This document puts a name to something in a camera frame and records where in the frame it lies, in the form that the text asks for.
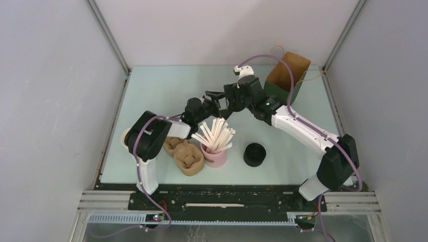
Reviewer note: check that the stack of paper cups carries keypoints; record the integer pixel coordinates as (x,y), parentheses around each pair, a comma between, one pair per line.
(123,136)

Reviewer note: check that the brown cardboard cup carrier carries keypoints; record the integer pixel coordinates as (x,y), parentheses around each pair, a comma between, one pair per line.
(188,157)

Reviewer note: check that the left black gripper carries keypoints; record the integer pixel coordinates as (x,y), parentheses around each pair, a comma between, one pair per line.
(214,103)

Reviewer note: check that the bundle of white straws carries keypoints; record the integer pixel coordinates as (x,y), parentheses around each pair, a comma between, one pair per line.
(217,138)

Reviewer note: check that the pink straw holder cup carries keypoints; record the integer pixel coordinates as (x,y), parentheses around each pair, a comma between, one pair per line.
(214,160)

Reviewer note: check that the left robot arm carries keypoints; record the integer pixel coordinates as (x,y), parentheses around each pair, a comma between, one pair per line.
(145,138)

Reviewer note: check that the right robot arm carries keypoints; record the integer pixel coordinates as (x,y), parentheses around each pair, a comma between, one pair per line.
(338,155)

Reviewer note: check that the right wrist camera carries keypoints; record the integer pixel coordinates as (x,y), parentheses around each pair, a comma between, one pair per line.
(243,71)

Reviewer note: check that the stack of black lids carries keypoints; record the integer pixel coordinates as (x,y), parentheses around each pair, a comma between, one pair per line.
(254,154)

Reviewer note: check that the green paper bag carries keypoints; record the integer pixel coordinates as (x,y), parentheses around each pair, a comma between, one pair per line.
(278,82)

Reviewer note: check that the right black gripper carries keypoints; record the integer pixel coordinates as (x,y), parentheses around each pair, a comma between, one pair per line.
(232,91)

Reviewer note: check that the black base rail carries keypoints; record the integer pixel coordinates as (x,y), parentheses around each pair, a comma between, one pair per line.
(234,203)

